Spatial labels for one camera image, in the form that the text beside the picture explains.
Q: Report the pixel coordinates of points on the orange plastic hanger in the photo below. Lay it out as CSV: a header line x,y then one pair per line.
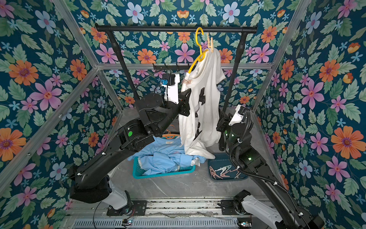
x,y
171,133

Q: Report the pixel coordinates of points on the beige wooden clothespin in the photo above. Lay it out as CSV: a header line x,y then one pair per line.
x,y
210,44

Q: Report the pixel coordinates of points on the teal laundry basket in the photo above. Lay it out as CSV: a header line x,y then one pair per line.
x,y
139,173

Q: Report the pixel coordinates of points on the dark teal clothespin tray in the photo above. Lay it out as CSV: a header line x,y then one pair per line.
x,y
221,169

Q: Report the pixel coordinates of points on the light blue garment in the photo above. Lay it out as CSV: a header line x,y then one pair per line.
x,y
166,154

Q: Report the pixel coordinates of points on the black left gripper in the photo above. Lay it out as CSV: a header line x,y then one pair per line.
x,y
182,104

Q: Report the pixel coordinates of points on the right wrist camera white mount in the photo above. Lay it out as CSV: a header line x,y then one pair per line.
x,y
239,116

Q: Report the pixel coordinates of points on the pink clothespin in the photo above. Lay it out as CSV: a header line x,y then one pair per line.
x,y
189,82

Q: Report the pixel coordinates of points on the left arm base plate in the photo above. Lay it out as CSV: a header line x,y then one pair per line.
x,y
136,208

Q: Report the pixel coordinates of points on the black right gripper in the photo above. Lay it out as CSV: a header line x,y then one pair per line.
x,y
222,125

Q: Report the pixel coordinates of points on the black clothes rack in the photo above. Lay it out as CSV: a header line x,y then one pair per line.
x,y
148,45

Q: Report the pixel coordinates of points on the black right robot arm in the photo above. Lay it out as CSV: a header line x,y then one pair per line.
x,y
235,141

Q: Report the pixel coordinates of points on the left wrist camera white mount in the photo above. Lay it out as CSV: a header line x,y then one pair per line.
x,y
170,83

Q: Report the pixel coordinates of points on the white t-shirt black print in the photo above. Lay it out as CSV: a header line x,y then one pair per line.
x,y
198,130

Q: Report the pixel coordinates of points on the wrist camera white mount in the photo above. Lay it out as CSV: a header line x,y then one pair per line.
x,y
170,83
239,116

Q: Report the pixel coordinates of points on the black wall hook rail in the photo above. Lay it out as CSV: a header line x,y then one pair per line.
x,y
174,67

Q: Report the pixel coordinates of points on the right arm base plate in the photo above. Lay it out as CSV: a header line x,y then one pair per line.
x,y
232,207

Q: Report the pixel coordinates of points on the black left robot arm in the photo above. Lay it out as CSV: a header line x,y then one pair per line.
x,y
91,181

